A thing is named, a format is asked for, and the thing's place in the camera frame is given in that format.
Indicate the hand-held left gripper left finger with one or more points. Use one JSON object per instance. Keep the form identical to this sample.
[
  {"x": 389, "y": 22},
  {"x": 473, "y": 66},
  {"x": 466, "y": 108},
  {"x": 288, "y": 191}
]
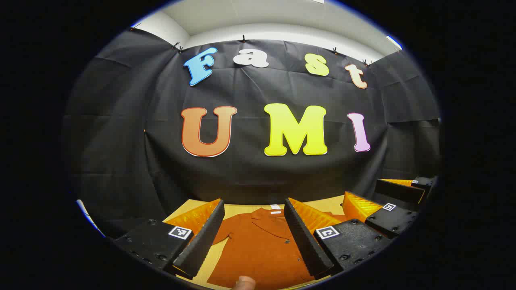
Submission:
[{"x": 201, "y": 241}]

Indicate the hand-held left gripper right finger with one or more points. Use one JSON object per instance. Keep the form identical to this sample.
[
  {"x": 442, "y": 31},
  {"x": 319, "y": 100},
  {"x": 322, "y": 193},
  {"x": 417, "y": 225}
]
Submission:
[{"x": 306, "y": 241}]

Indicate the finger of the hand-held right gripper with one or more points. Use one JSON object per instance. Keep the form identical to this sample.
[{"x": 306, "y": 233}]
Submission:
[
  {"x": 393, "y": 221},
  {"x": 399, "y": 191}
]

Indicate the orange knit shirt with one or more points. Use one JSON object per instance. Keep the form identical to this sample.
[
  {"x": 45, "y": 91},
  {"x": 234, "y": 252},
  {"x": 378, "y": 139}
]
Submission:
[{"x": 258, "y": 245}]

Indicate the black backdrop cloth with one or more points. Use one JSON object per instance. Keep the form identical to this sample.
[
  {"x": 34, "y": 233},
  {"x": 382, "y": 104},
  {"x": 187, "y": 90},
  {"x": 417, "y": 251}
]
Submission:
[{"x": 121, "y": 121}]

